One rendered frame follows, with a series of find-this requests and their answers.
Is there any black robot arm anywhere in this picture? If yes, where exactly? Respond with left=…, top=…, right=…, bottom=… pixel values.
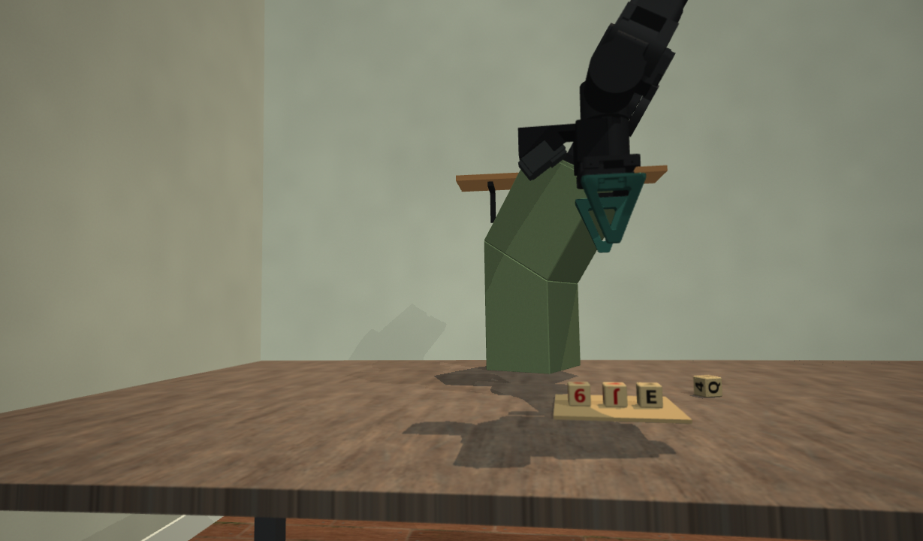
left=518, top=0, right=688, bottom=181

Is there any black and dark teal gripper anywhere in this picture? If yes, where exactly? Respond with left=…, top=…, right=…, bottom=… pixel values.
left=575, top=116, right=646, bottom=252

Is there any light orange mat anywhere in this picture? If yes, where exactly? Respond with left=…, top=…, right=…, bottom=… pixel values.
left=553, top=394, right=692, bottom=424

